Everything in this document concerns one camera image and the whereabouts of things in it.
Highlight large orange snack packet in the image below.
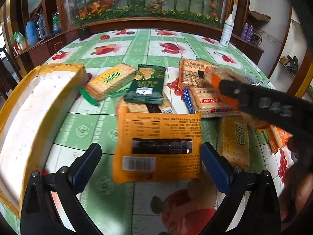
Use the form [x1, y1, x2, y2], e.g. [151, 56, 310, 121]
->
[112, 107, 202, 184]

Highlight green Weidan cracker pack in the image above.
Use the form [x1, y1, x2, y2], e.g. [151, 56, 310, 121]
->
[79, 64, 136, 106]

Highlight orange soda cracker pack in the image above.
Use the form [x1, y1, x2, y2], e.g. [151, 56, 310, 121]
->
[204, 67, 270, 129]

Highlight person's right hand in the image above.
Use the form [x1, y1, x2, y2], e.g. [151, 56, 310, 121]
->
[279, 136, 312, 223]

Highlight clear plastic wrapper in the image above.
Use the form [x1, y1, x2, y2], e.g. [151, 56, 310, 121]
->
[244, 76, 264, 87]

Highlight orange packet at right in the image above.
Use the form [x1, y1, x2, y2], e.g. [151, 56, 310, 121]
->
[266, 125, 292, 154]

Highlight blue edged cracker pack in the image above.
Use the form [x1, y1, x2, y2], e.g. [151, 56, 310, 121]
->
[183, 87, 239, 118]

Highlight yellow green cracker pack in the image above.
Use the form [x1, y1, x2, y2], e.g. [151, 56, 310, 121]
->
[217, 116, 249, 169]

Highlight orange cracker pack back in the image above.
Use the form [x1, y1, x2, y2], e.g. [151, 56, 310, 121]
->
[178, 58, 216, 90]

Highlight white spray bottle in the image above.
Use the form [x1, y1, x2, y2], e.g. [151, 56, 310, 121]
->
[220, 13, 234, 47]

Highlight purple bottles on shelf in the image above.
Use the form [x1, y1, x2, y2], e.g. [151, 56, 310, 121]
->
[241, 23, 254, 42]

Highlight dark green snack packet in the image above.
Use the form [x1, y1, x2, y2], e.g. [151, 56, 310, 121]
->
[124, 64, 166, 104]

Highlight glass flower display cabinet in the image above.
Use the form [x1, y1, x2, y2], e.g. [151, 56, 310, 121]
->
[61, 0, 227, 28]

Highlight yellow cardboard tray box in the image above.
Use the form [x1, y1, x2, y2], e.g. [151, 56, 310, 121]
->
[1, 63, 88, 218]

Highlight green snack bag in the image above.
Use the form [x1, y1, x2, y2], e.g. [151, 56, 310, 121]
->
[13, 31, 25, 44]

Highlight grey thermos flask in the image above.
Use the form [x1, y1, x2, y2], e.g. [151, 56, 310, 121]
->
[37, 13, 48, 39]

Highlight blue thermos flask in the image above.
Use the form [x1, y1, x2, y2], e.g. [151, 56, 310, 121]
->
[25, 21, 39, 46]

